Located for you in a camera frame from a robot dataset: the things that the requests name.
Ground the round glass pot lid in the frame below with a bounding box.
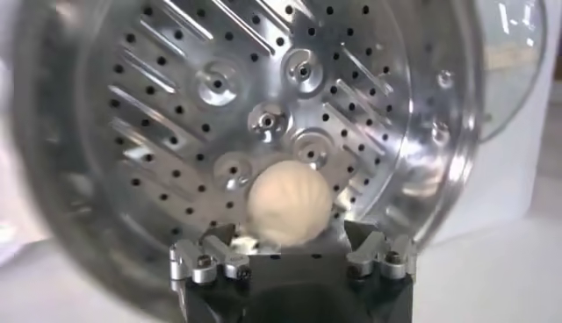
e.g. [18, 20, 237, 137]
[476, 0, 550, 144]

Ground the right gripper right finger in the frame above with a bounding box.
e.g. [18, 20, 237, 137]
[344, 220, 418, 282]

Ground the white steamed baozi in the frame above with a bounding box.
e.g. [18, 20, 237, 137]
[245, 160, 334, 247]

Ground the stainless steel steamer basket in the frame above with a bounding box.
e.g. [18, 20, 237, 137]
[8, 0, 484, 319]

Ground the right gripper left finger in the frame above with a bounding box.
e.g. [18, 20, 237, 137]
[169, 223, 251, 285]

